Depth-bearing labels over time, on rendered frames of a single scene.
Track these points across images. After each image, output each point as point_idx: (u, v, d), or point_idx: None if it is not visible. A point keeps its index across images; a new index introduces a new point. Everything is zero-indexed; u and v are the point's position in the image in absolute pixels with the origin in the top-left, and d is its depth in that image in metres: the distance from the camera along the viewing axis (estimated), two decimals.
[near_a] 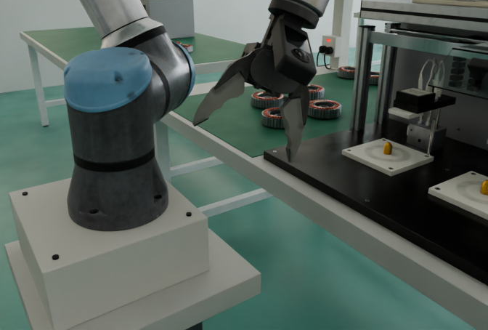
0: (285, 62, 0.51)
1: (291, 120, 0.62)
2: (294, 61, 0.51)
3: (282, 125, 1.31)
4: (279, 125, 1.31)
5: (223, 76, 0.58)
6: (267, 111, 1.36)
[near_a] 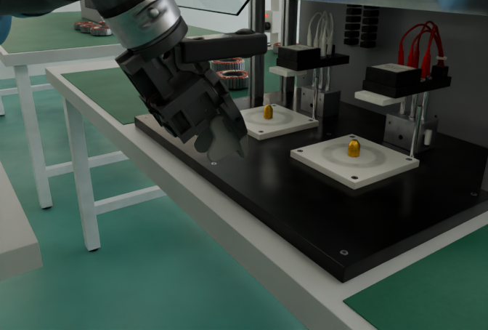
0: (266, 39, 0.55)
1: None
2: (261, 34, 0.56)
3: None
4: None
5: (244, 123, 0.55)
6: None
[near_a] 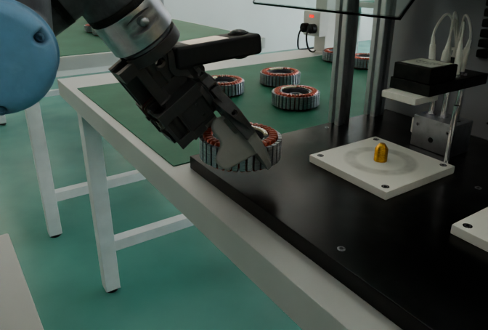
0: (260, 38, 0.55)
1: None
2: (255, 33, 0.55)
3: (245, 166, 0.56)
4: (239, 164, 0.57)
5: (246, 118, 0.52)
6: None
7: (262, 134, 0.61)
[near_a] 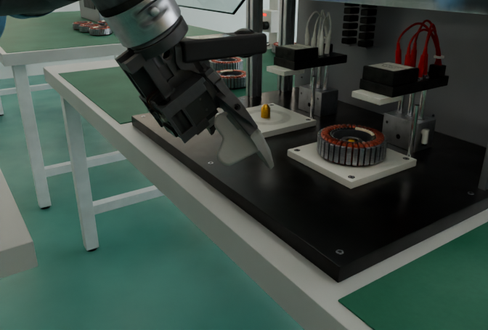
0: (266, 38, 0.55)
1: None
2: (261, 33, 0.56)
3: (363, 160, 0.69)
4: (357, 159, 0.70)
5: (249, 114, 0.52)
6: (328, 131, 0.74)
7: (369, 134, 0.74)
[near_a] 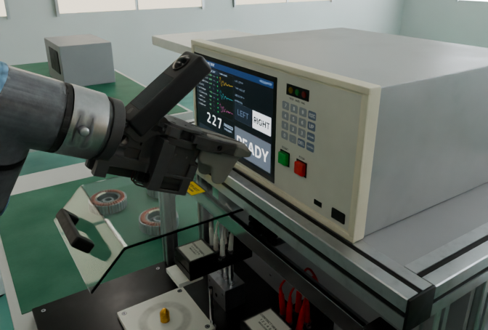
0: (204, 58, 0.51)
1: (212, 132, 0.59)
2: (197, 54, 0.52)
3: None
4: None
5: (229, 143, 0.55)
6: None
7: None
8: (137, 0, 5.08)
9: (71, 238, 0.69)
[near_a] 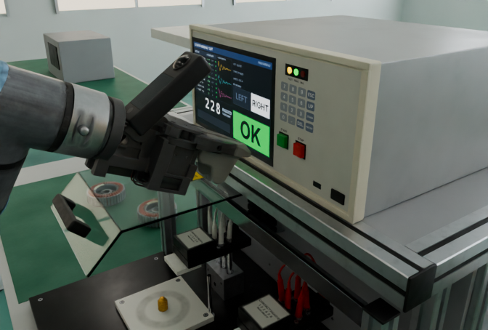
0: (204, 58, 0.51)
1: (212, 132, 0.59)
2: (197, 54, 0.52)
3: None
4: None
5: (228, 143, 0.55)
6: None
7: None
8: None
9: (67, 222, 0.68)
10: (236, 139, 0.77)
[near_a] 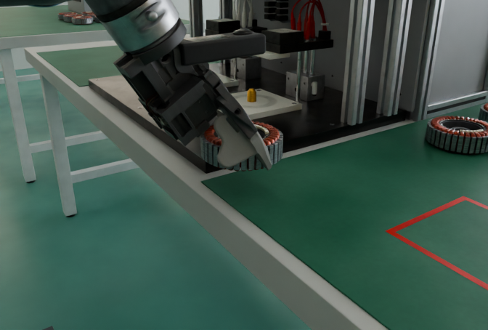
0: (265, 39, 0.55)
1: None
2: (260, 34, 0.55)
3: (246, 164, 0.56)
4: (240, 163, 0.57)
5: (249, 118, 0.52)
6: (215, 129, 0.61)
7: (263, 133, 0.61)
8: None
9: None
10: None
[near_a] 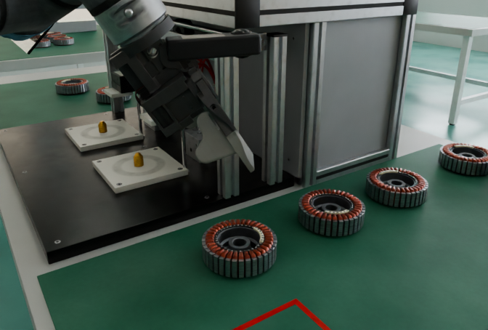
0: (261, 40, 0.54)
1: None
2: (258, 34, 0.55)
3: (229, 272, 0.62)
4: (226, 269, 0.63)
5: (226, 115, 0.52)
6: (219, 228, 0.69)
7: (260, 240, 0.66)
8: None
9: None
10: None
